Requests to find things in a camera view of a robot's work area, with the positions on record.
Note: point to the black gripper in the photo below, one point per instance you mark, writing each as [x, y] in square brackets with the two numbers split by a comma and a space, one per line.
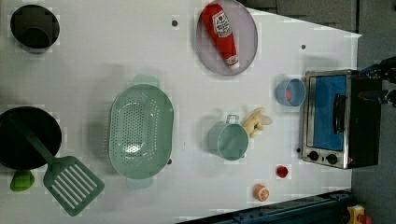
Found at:
[383, 71]

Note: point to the toaster oven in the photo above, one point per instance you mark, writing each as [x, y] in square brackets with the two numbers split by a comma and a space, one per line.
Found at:
[340, 129]

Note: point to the blue cup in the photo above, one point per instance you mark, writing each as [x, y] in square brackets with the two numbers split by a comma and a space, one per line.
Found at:
[297, 88]

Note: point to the small red toy in cup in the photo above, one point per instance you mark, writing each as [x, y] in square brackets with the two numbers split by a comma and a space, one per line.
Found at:
[288, 95]

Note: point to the red toy tomato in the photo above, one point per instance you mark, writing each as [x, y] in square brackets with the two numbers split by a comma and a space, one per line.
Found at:
[282, 171]

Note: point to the yellow red toy object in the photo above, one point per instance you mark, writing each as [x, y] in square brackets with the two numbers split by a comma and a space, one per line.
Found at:
[358, 216]

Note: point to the grey round plate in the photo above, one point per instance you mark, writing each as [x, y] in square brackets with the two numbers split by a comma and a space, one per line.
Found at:
[245, 39]

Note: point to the mint green cup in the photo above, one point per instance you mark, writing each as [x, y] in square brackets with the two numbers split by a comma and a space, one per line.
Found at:
[228, 139]

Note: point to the orange slice toy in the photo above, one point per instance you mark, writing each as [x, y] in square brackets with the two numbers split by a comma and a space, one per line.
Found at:
[261, 193]

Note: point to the red plush ketchup bottle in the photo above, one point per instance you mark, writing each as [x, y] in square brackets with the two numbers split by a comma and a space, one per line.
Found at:
[220, 30]

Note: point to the mint green colander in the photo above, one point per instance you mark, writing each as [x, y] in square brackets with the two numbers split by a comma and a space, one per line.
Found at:
[141, 132]

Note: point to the green slotted spatula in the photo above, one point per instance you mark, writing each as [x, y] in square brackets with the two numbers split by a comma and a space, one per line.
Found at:
[69, 181]

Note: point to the black round pot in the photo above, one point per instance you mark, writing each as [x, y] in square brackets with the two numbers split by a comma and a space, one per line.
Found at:
[35, 27]

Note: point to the black frying pan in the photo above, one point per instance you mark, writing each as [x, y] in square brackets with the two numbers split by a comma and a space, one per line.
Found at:
[15, 151]

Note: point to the lime green toy piece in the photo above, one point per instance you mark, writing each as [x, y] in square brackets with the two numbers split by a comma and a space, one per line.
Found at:
[22, 180]

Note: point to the blue metal frame rail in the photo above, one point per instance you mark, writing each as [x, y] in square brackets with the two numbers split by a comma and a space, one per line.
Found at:
[327, 208]

